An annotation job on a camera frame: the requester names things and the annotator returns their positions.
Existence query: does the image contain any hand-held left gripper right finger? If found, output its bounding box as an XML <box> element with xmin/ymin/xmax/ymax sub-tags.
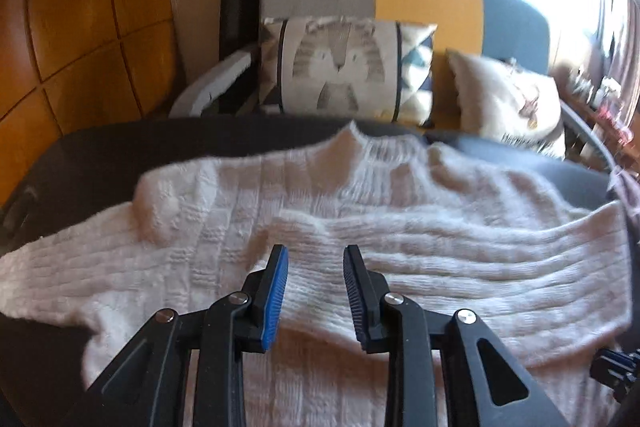
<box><xmin>342</xmin><ymin>244</ymin><xmax>570</xmax><ymax>427</ymax></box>

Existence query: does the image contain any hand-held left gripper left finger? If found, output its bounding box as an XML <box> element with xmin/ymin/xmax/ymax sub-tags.
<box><xmin>86</xmin><ymin>244</ymin><xmax>290</xmax><ymax>427</ymax></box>

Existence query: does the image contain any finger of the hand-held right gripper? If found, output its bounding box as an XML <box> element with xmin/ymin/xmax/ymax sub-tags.
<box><xmin>589</xmin><ymin>347</ymin><xmax>640</xmax><ymax>404</ymax></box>

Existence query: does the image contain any white knit sweater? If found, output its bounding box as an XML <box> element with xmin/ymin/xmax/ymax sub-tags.
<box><xmin>0</xmin><ymin>119</ymin><xmax>634</xmax><ymax>427</ymax></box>

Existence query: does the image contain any tiger print cushion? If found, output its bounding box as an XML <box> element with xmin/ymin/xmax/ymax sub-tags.
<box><xmin>257</xmin><ymin>15</ymin><xmax>439</xmax><ymax>128</ymax></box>

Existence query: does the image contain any white deer print cushion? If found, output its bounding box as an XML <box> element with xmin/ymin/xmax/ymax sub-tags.
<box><xmin>444</xmin><ymin>49</ymin><xmax>569</xmax><ymax>158</ymax></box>

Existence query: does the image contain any orange wooden cabinet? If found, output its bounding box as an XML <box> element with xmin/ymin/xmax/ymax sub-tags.
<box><xmin>0</xmin><ymin>0</ymin><xmax>185</xmax><ymax>210</ymax></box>

